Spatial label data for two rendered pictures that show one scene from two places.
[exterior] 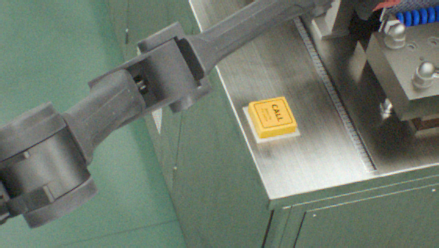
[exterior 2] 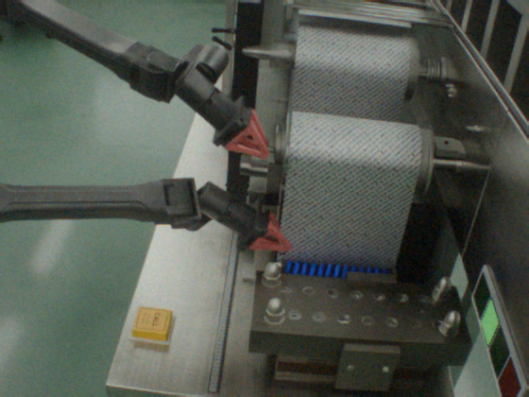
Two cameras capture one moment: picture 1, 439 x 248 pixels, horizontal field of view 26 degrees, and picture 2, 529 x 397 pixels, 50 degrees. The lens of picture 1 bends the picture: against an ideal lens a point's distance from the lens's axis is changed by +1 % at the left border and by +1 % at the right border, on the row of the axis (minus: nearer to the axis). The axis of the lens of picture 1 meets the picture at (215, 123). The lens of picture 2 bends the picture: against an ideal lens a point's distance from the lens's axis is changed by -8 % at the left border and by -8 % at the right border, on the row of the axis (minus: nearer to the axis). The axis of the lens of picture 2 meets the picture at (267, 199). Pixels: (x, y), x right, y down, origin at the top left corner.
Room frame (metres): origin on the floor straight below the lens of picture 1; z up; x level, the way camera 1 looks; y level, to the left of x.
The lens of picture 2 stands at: (0.43, -0.64, 1.79)
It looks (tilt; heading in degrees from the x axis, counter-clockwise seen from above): 34 degrees down; 25
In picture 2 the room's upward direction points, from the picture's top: 5 degrees clockwise
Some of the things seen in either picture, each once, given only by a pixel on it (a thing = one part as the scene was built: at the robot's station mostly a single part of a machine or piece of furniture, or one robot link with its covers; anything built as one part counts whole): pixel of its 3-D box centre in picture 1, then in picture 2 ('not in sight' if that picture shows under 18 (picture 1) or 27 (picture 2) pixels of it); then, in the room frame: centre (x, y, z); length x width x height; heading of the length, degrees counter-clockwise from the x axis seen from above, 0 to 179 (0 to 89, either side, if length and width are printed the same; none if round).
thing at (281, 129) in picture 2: not in sight; (280, 144); (1.33, -0.23, 1.25); 0.07 x 0.02 x 0.07; 25
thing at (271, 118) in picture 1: (272, 117); (152, 323); (1.09, -0.10, 0.91); 0.07 x 0.07 x 0.02; 25
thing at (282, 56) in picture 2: not in sight; (284, 54); (1.55, -0.12, 1.34); 0.06 x 0.06 x 0.06; 25
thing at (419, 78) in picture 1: (425, 71); (275, 308); (1.13, -0.34, 1.05); 0.04 x 0.04 x 0.04
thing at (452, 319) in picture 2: not in sight; (452, 320); (1.27, -0.63, 1.05); 0.04 x 0.04 x 0.04
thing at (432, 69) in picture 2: not in sight; (427, 71); (1.68, -0.40, 1.34); 0.07 x 0.07 x 0.07; 25
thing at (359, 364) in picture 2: not in sight; (366, 369); (1.16, -0.52, 0.97); 0.10 x 0.03 x 0.11; 115
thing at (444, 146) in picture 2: not in sight; (448, 146); (1.46, -0.51, 1.28); 0.06 x 0.05 x 0.02; 115
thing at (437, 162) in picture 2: not in sight; (441, 162); (1.46, -0.51, 1.25); 0.07 x 0.04 x 0.04; 115
